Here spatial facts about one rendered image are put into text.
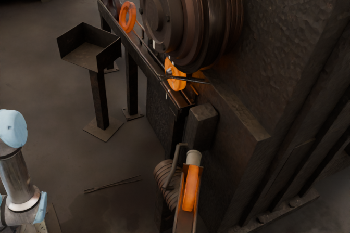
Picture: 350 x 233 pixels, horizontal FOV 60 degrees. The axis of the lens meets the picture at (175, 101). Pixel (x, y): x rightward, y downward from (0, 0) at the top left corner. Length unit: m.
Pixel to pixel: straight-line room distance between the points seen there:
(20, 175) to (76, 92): 1.36
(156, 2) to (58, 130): 1.38
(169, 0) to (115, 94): 1.50
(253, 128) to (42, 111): 1.65
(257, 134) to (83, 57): 1.09
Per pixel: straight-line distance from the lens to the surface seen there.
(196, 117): 1.18
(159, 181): 1.35
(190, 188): 1.03
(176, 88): 1.31
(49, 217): 1.87
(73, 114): 2.29
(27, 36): 3.15
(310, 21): 0.87
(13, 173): 1.16
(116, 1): 2.03
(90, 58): 1.77
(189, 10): 0.99
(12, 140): 1.02
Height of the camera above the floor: 1.67
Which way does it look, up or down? 45 degrees down
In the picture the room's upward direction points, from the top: 7 degrees clockwise
